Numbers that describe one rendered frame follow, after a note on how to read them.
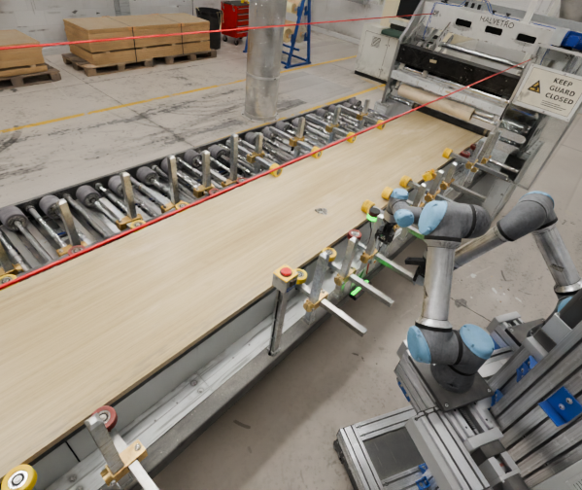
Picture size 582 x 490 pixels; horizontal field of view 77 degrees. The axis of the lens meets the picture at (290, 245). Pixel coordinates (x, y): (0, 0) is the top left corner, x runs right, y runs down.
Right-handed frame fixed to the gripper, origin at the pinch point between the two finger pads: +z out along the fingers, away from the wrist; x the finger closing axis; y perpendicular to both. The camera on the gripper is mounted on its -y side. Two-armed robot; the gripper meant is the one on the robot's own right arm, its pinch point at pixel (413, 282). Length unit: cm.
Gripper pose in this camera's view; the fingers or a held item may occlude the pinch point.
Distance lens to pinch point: 212.0
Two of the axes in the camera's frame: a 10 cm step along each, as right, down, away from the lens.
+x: 6.6, -4.2, 6.2
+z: -1.1, 7.6, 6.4
